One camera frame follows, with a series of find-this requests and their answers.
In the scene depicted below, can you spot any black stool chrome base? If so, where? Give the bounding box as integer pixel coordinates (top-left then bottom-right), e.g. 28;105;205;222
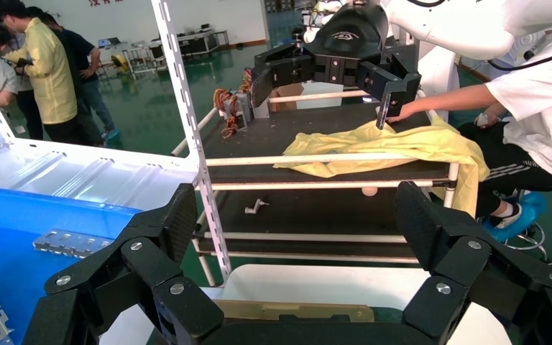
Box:
503;189;552;265

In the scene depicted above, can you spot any dark workbench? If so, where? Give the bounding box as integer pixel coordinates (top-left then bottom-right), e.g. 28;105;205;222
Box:
175;29;230;58

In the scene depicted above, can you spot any person in white shirt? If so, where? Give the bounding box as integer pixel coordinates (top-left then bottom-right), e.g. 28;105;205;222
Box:
456;24;552;231

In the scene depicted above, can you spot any white box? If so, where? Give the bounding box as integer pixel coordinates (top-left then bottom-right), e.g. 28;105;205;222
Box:
300;80;346;111

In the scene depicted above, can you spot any yellow blower fan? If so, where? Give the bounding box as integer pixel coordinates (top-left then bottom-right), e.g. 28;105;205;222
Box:
111;53;130;75

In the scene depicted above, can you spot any person in yellow coat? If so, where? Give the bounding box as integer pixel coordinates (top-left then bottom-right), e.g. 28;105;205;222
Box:
0;0;79;144

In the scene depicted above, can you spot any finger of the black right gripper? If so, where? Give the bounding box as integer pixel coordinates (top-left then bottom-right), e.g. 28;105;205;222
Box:
249;42;316;109
356;45;422;130

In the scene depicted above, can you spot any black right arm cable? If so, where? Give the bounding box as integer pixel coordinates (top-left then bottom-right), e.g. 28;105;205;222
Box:
487;44;552;73

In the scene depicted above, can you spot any black cart with white pipes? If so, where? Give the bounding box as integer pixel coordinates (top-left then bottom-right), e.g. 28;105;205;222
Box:
171;88;460;287

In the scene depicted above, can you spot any seated person hand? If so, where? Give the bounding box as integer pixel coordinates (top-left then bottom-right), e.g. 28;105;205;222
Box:
386;107;416;124

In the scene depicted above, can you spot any white robot body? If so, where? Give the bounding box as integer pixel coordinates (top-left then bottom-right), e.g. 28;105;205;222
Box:
416;40;458;122

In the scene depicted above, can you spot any grey motor with orange wires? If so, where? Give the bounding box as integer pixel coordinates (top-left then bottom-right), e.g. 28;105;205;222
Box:
211;68;258;140

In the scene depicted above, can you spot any yellow cloth garment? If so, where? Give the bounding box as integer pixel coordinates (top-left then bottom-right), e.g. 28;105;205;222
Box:
273;116;491;218

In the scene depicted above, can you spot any white metal trolley frame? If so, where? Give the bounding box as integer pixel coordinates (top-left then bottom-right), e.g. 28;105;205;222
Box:
121;42;168;75

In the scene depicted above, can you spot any blue shoe cover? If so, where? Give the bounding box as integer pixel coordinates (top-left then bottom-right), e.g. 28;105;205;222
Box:
483;191;548;244

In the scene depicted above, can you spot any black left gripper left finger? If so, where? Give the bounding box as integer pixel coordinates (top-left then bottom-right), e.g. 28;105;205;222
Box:
22;183;224;345

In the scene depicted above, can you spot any brown cardboard box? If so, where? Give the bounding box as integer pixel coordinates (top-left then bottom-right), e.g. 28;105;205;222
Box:
268;83;305;113

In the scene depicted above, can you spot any white perforated metal rack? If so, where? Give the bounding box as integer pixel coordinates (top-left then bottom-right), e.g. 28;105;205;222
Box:
0;0;233;282

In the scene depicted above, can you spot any seated person bare forearm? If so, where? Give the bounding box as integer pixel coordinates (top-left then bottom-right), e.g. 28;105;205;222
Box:
402;83;498;120

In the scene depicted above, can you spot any person in navy shirt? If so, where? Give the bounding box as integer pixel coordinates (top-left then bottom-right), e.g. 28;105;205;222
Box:
42;11;121;144

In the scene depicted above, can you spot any tan wooden board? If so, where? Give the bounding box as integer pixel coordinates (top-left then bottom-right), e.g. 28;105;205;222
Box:
213;300;376;323

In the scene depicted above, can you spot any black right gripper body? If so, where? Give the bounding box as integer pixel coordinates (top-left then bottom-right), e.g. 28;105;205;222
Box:
302;4;391;89

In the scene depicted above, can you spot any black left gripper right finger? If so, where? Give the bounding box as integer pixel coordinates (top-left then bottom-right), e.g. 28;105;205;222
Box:
394;180;552;345

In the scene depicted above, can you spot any large blue plastic bin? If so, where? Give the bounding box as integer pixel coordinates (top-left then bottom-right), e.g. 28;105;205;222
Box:
0;184;144;345

